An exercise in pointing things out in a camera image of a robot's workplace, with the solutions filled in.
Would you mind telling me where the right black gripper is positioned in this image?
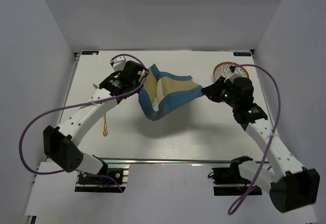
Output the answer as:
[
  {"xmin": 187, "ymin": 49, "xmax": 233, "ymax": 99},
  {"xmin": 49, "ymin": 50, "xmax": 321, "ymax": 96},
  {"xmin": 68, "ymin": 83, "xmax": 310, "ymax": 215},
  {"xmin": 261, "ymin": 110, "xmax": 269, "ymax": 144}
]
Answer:
[{"xmin": 202, "ymin": 76, "xmax": 239, "ymax": 108}]

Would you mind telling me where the blue and tan placemat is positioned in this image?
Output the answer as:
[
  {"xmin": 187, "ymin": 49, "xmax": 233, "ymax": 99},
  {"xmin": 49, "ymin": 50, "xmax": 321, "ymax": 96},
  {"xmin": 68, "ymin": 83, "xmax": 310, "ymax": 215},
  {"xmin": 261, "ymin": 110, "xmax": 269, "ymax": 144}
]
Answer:
[{"xmin": 139, "ymin": 64, "xmax": 203, "ymax": 121}]

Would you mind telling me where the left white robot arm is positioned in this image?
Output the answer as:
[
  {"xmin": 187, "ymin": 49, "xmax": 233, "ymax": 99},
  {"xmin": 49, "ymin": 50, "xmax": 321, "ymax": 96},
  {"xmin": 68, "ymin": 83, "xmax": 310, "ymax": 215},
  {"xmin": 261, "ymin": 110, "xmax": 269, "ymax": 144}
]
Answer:
[{"xmin": 43, "ymin": 61, "xmax": 146, "ymax": 183}]

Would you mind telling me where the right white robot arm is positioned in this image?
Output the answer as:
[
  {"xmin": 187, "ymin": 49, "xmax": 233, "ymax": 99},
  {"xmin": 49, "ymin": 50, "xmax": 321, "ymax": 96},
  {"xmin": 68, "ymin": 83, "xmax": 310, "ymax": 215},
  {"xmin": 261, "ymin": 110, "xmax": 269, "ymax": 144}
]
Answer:
[{"xmin": 201, "ymin": 77, "xmax": 320, "ymax": 213}]

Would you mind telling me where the patterned ceramic plate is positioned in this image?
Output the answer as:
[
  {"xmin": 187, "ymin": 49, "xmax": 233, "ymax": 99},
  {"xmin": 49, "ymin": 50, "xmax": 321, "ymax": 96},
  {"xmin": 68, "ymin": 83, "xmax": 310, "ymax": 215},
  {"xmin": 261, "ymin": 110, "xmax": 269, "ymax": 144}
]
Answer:
[{"xmin": 213, "ymin": 62, "xmax": 250, "ymax": 81}]

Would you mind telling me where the right blue table label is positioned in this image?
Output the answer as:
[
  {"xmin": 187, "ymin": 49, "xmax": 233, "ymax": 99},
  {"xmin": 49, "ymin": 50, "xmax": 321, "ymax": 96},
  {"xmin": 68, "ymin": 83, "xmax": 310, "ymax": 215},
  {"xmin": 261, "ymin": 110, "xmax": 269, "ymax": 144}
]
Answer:
[{"xmin": 233, "ymin": 52, "xmax": 252, "ymax": 57}]

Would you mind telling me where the blue table label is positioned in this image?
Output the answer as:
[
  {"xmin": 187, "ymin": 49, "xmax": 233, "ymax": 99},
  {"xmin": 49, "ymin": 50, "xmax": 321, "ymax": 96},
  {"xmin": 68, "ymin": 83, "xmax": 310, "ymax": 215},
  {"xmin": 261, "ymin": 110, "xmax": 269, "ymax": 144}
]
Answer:
[
  {"xmin": 233, "ymin": 52, "xmax": 252, "ymax": 57},
  {"xmin": 81, "ymin": 50, "xmax": 99, "ymax": 55}
]

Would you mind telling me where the left blue table label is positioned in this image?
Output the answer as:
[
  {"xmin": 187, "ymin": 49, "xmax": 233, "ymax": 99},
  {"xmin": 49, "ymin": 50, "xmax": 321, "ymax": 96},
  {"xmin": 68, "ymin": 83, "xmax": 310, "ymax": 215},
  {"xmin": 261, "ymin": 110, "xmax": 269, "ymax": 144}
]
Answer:
[{"xmin": 81, "ymin": 50, "xmax": 99, "ymax": 55}]

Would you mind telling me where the gold fork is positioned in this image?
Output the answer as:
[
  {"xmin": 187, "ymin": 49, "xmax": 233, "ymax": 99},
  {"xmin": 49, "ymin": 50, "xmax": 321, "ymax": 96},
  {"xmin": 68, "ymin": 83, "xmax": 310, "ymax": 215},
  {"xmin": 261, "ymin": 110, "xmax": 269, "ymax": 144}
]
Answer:
[{"xmin": 102, "ymin": 114, "xmax": 108, "ymax": 137}]

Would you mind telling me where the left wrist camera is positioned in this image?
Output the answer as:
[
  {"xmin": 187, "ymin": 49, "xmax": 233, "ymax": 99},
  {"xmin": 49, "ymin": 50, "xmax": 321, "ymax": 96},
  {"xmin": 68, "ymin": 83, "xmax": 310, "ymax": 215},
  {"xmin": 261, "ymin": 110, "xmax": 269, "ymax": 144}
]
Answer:
[{"xmin": 110, "ymin": 57, "xmax": 127, "ymax": 71}]

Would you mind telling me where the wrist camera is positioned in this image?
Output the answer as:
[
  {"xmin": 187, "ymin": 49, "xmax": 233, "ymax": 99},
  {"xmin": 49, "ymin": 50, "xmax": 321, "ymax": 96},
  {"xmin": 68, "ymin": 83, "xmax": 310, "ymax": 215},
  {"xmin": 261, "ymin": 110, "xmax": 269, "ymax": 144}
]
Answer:
[
  {"xmin": 228, "ymin": 66, "xmax": 242, "ymax": 81},
  {"xmin": 110, "ymin": 57, "xmax": 127, "ymax": 71}
]

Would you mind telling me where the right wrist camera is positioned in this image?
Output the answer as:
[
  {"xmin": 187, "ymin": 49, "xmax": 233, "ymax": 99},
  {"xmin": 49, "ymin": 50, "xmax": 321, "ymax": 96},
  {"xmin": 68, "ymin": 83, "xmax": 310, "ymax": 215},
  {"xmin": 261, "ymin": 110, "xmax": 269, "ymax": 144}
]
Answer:
[{"xmin": 228, "ymin": 66, "xmax": 242, "ymax": 81}]

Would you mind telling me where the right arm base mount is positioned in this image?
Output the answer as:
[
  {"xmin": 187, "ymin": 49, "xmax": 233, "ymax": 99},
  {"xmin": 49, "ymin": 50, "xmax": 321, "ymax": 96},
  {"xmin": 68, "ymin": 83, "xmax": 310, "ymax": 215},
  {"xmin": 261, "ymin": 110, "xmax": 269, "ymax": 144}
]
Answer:
[{"xmin": 207, "ymin": 167, "xmax": 251, "ymax": 197}]

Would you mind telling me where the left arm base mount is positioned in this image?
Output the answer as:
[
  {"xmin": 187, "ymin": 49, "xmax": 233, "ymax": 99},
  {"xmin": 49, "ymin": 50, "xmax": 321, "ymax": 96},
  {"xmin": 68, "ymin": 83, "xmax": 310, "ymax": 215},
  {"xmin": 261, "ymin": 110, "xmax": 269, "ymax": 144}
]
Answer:
[{"xmin": 75, "ymin": 164, "xmax": 129, "ymax": 193}]

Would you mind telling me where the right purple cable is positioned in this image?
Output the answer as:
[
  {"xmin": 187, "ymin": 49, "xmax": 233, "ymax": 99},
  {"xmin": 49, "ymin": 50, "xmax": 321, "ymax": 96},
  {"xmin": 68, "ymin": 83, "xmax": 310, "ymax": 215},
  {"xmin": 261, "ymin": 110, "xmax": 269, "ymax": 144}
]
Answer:
[{"xmin": 227, "ymin": 65, "xmax": 282, "ymax": 216}]

